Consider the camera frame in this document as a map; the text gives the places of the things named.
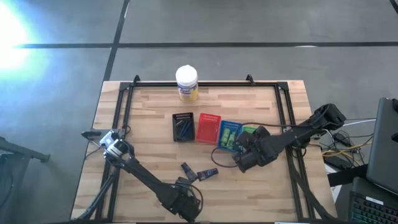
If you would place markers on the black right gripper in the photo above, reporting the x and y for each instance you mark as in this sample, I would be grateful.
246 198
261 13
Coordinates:
252 158

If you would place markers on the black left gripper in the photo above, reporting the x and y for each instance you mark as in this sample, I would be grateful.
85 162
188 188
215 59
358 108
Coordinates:
186 202

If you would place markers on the small green bottle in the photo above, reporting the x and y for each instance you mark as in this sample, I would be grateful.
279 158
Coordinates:
232 140
225 136

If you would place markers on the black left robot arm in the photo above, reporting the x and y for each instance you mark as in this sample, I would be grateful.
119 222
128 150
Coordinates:
146 179

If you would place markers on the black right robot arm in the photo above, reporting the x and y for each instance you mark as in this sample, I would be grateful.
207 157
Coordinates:
298 132

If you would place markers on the green plastic basket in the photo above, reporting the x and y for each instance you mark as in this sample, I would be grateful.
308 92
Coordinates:
248 128

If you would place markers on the blue plastic basket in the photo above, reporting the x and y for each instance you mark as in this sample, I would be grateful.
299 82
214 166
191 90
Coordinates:
228 124

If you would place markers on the red plastic basket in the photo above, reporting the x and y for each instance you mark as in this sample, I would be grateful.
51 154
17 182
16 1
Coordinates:
208 129

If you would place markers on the black plastic basket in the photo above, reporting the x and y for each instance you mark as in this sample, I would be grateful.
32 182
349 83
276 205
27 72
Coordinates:
175 130

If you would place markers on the black power adapter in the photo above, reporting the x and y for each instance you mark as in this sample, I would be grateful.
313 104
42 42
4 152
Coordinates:
334 162

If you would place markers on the black power brick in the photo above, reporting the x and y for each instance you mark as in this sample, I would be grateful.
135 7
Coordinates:
341 139

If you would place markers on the white-lidded yellow wipes canister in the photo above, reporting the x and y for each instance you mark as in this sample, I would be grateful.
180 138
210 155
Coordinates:
186 77

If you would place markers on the grey laptop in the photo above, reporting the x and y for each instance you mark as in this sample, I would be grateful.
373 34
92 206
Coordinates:
384 146

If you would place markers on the black backlit keyboard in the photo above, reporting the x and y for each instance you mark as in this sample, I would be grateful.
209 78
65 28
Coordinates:
373 213

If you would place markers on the black metal stand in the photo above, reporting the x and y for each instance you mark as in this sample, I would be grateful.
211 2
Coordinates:
21 151

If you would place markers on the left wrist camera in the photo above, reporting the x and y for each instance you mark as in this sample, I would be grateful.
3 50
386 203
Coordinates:
183 182

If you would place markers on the black frame clamp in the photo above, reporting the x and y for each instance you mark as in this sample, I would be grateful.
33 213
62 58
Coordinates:
136 79
250 79

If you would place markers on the black aluminium table frame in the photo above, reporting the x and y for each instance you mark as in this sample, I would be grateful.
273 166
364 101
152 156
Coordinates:
205 84

